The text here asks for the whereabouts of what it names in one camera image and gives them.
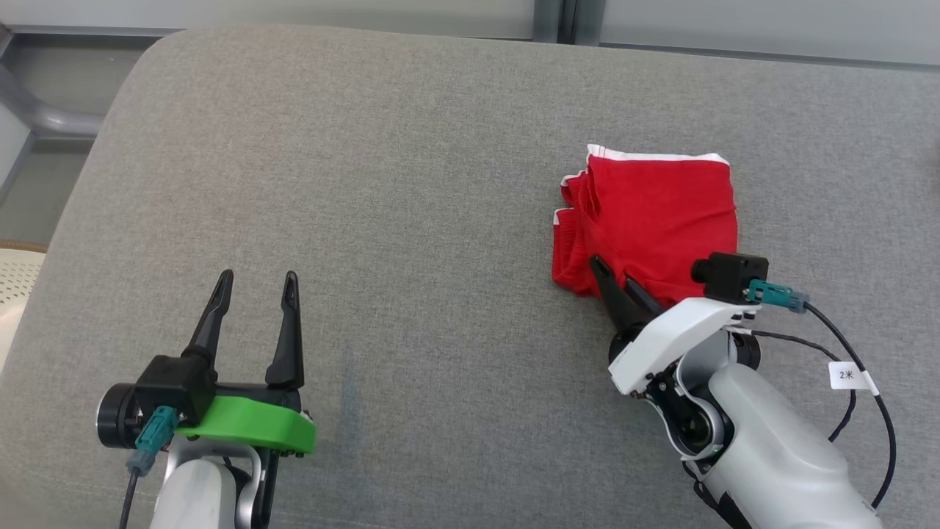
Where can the grey wall rail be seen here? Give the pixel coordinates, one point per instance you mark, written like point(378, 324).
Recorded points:
point(294, 33)

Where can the teal camera connector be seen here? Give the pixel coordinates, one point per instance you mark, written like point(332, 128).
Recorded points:
point(778, 296)
point(154, 441)

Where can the beige perforated laundry basket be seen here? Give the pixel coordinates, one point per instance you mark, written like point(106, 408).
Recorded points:
point(18, 308)

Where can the teal right camera connector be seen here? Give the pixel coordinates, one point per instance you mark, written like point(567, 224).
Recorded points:
point(778, 296)

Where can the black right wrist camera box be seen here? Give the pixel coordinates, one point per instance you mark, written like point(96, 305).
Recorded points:
point(731, 278)

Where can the grey metal pipe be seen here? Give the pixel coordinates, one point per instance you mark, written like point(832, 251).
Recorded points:
point(44, 117)

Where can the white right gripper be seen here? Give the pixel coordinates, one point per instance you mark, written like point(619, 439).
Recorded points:
point(683, 330)

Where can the red shorts with white trim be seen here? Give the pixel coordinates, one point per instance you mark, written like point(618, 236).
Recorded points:
point(661, 213)

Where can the teal left camera connector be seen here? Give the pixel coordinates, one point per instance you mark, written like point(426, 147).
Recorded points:
point(154, 441)

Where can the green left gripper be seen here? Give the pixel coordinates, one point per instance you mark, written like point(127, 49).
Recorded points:
point(250, 426)

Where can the grey fabric sofa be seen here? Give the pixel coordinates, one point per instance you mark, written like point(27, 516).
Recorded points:
point(411, 220)

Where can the grey metal frame post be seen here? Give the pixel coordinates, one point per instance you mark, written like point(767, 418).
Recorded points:
point(569, 20)

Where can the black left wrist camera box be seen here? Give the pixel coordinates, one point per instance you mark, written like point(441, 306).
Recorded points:
point(176, 389)

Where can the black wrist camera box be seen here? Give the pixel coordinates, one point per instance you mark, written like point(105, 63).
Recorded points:
point(176, 389)
point(731, 278)

